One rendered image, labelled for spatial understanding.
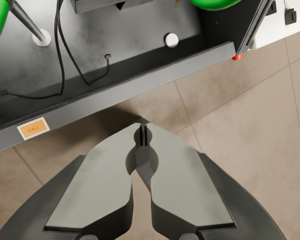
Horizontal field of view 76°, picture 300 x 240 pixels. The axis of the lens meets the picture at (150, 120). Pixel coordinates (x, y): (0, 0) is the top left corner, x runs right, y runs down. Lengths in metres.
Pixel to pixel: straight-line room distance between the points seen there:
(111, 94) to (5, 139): 0.23
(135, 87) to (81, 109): 0.13
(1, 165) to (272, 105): 2.33
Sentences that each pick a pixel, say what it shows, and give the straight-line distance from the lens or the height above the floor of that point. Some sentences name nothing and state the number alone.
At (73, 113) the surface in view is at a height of 0.95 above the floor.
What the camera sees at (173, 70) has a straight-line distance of 0.49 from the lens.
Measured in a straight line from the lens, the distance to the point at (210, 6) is 0.28.
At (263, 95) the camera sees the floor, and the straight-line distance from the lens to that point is 2.18.
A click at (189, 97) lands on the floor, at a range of 1.64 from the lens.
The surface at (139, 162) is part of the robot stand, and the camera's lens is 0.90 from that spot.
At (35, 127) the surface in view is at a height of 0.96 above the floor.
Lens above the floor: 1.39
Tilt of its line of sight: 67 degrees down
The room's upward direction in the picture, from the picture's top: 120 degrees clockwise
